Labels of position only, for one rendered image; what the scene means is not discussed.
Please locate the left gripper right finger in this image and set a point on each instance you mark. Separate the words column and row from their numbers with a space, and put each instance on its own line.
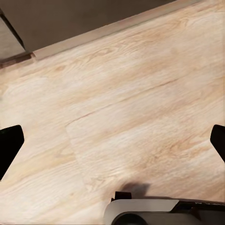
column 218, row 140

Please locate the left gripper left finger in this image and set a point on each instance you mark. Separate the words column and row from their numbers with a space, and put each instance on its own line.
column 11, row 141

